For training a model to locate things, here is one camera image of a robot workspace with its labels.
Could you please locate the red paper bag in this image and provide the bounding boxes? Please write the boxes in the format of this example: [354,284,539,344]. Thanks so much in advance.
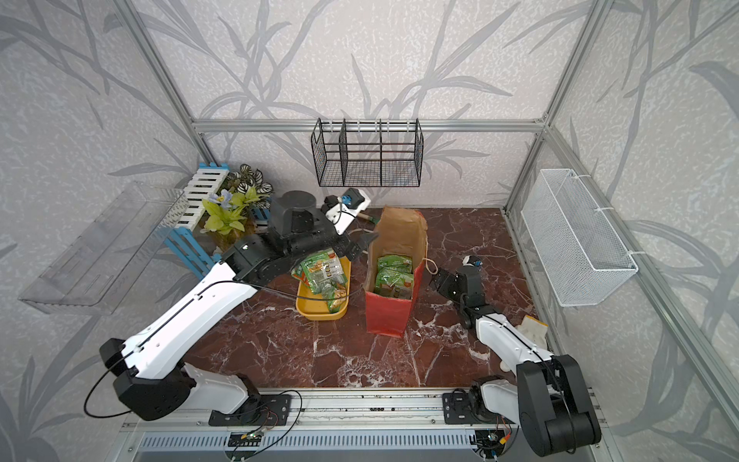
[365,207,427,338]

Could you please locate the large green condiment packet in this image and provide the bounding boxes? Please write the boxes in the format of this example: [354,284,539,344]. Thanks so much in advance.
[373,269,415,300]

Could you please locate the green orange condiment packet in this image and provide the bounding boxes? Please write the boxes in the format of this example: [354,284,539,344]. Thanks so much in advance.
[377,254,415,273]

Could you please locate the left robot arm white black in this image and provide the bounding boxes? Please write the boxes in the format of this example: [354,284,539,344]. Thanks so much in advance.
[100,188,376,424]

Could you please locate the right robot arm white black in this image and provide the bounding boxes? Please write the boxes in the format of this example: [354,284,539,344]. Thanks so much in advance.
[430,265,602,457]

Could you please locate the small green toy rake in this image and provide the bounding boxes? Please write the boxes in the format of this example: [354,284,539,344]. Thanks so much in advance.
[357,213,379,225]

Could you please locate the small green packet in tray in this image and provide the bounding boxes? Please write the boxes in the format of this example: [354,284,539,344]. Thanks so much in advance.
[323,286,348,314]

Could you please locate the potted artificial plant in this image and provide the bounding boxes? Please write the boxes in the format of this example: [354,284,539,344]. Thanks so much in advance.
[202,164,273,251]

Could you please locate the yellow plastic tray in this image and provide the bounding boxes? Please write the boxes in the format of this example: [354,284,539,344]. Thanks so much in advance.
[296,255,350,321]

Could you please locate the blue white slatted rack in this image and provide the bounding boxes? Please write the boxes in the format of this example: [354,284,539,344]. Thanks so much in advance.
[165,163,267,279]

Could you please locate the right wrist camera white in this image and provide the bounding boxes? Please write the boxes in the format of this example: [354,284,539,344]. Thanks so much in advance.
[463,255,482,268]

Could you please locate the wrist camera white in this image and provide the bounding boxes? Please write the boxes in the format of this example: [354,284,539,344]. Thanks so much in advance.
[321,188,371,235]
[463,255,482,268]

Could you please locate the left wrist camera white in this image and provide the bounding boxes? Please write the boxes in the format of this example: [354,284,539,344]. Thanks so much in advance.
[321,188,371,235]

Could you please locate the black wire wall basket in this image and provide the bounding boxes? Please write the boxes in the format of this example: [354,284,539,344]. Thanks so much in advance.
[310,119,425,188]

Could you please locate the white mesh wall basket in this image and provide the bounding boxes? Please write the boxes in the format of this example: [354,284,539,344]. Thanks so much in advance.
[522,169,639,307]

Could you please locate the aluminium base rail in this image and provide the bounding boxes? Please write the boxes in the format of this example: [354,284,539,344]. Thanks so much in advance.
[120,387,502,433]

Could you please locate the clear plastic wall shelf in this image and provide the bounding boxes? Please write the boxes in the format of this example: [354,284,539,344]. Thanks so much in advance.
[18,181,188,316]

